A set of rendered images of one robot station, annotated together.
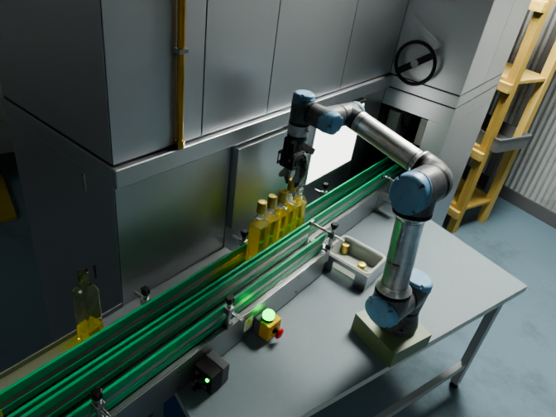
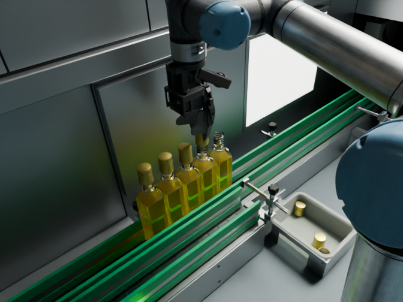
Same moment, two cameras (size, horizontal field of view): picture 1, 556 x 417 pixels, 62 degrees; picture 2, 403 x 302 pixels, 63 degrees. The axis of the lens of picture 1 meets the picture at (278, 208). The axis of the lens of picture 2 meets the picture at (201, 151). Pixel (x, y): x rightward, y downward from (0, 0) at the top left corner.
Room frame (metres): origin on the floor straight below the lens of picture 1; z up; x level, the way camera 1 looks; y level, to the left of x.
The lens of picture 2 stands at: (0.86, -0.25, 1.65)
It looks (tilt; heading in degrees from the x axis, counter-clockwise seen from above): 38 degrees down; 18
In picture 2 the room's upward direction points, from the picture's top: 3 degrees counter-clockwise
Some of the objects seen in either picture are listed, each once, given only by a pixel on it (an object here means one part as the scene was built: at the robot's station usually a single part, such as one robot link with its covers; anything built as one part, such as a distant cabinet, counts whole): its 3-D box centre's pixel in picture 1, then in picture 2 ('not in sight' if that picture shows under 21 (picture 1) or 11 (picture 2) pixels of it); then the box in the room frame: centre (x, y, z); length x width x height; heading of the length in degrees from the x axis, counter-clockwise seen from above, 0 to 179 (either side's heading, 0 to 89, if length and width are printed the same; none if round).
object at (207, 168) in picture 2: (285, 222); (204, 185); (1.52, -0.04, 0.99); 0.06 x 0.06 x 0.21; 55
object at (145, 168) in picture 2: (261, 206); (145, 174); (1.37, 0.06, 1.14); 0.04 x 0.04 x 0.04
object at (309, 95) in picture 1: (302, 107); (186, 9); (1.50, -0.03, 1.47); 0.09 x 0.08 x 0.11; 48
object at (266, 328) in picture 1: (267, 325); not in sight; (1.15, -0.03, 0.79); 0.07 x 0.07 x 0.07; 56
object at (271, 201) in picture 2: (327, 233); (265, 198); (1.55, -0.21, 0.95); 0.17 x 0.03 x 0.12; 56
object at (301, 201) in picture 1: (294, 217); (219, 176); (1.57, -0.07, 0.99); 0.06 x 0.06 x 0.21; 55
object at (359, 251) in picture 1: (353, 261); (309, 230); (1.59, -0.36, 0.80); 0.22 x 0.17 x 0.09; 56
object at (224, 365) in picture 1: (210, 372); not in sight; (0.92, 0.13, 0.79); 0.08 x 0.08 x 0.08; 56
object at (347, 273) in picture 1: (347, 259); (301, 226); (1.60, -0.34, 0.79); 0.27 x 0.17 x 0.08; 56
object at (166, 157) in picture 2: (272, 200); (165, 162); (1.42, 0.02, 1.14); 0.04 x 0.04 x 0.04
